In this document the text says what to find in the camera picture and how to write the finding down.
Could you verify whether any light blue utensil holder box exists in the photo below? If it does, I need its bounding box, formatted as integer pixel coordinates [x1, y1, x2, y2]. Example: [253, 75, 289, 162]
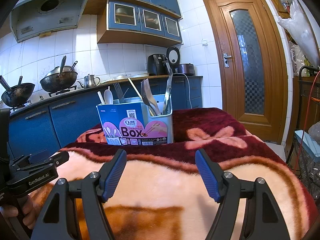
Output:
[96, 94, 174, 146]

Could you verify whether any light blue crate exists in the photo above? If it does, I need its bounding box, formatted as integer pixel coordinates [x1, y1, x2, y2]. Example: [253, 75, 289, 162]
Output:
[294, 129, 320, 158]

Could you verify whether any gas stove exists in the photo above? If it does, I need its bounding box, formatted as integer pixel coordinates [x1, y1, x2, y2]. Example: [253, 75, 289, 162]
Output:
[49, 85, 77, 97]

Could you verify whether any blue base cabinet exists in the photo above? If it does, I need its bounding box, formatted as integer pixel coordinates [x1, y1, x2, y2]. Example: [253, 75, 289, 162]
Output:
[7, 76, 203, 153]

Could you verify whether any steel kettle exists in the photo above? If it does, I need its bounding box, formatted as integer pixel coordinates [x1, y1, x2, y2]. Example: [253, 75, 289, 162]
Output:
[77, 74, 101, 88]

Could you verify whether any small black wok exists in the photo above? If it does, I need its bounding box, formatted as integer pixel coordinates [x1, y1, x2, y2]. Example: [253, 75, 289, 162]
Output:
[1, 82, 35, 107]

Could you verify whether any steel ladle handle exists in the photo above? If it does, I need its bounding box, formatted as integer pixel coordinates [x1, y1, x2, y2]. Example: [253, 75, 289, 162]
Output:
[58, 55, 67, 79]

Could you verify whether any large black wok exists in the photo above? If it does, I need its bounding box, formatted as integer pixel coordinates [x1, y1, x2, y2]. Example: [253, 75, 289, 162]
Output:
[40, 66, 78, 93]

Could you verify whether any black wire cart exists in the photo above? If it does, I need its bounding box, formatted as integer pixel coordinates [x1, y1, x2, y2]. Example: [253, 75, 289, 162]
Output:
[285, 66, 320, 180]

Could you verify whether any white plastic bag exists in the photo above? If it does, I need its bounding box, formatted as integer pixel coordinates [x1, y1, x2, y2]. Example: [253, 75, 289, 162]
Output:
[277, 0, 320, 67]

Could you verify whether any steel fork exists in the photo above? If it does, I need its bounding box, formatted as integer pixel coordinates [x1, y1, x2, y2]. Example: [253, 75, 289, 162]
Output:
[140, 79, 157, 117]
[144, 94, 160, 116]
[114, 82, 125, 103]

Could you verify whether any person's left hand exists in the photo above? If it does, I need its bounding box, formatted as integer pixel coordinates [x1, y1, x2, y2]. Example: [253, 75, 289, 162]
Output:
[0, 195, 38, 228]

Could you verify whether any rice cooker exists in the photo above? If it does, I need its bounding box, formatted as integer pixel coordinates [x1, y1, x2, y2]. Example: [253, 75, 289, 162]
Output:
[166, 46, 195, 76]

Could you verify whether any black air fryer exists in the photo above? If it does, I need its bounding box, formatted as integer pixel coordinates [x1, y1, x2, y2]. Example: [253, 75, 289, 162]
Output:
[147, 54, 167, 76]

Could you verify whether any steel table knife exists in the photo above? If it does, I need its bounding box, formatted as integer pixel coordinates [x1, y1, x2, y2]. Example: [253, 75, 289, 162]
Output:
[162, 74, 173, 115]

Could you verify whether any orange cable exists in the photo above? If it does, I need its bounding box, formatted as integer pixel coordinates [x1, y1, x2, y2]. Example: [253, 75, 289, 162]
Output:
[294, 71, 320, 175]

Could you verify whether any white power cable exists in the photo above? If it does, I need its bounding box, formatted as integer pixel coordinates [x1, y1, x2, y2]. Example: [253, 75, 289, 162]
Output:
[172, 73, 193, 109]

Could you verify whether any steel door handle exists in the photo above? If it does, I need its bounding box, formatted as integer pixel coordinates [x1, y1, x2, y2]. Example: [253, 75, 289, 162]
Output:
[222, 52, 233, 68]

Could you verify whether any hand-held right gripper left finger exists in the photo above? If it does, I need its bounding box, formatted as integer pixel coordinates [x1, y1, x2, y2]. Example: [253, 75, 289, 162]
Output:
[30, 149, 127, 240]

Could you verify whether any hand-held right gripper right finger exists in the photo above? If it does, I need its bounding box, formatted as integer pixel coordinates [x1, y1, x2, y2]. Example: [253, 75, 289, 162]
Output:
[195, 149, 292, 240]

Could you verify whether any printed fleece blanket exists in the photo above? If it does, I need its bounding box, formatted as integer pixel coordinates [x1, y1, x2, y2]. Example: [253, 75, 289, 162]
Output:
[30, 107, 319, 240]

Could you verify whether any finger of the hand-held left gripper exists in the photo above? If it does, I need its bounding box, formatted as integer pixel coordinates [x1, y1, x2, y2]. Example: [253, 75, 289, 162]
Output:
[9, 154, 52, 172]
[32, 152, 70, 174]

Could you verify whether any wooden door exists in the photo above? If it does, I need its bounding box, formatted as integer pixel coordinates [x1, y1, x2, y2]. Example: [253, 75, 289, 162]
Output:
[203, 0, 296, 144]

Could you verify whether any grey range hood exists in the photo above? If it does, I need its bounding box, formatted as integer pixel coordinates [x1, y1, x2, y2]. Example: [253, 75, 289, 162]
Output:
[10, 0, 92, 43]

